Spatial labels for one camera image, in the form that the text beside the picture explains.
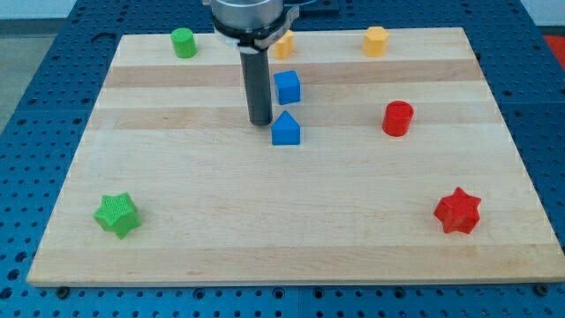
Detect blue cube block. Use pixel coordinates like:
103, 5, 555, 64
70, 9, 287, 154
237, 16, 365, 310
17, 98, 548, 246
274, 70, 301, 105

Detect green cylinder block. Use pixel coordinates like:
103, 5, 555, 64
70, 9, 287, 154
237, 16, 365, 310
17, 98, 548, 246
170, 27, 198, 58

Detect yellow hexagon block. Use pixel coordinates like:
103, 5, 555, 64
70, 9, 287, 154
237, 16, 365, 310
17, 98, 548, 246
362, 26, 388, 57

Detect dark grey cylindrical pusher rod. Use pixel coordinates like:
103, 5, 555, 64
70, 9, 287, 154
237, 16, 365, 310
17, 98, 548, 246
240, 50, 273, 126

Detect blue triangular prism block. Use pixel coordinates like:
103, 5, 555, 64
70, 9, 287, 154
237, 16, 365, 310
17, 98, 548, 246
271, 110, 301, 146

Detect yellow block behind rod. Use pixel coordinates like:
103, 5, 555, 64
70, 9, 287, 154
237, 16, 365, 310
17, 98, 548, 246
273, 30, 294, 60

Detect red cylinder block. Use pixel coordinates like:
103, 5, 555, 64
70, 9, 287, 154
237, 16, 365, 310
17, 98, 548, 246
382, 101, 414, 137

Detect green star block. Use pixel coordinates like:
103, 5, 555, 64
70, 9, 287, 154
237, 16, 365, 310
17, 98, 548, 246
94, 193, 142, 239

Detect red star block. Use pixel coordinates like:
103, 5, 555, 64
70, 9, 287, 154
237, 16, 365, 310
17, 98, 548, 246
433, 187, 482, 234

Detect red object at edge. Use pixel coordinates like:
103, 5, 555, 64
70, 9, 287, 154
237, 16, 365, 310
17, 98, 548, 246
544, 35, 565, 68

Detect light wooden board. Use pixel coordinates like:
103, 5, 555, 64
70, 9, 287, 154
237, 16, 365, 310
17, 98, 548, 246
27, 27, 564, 287

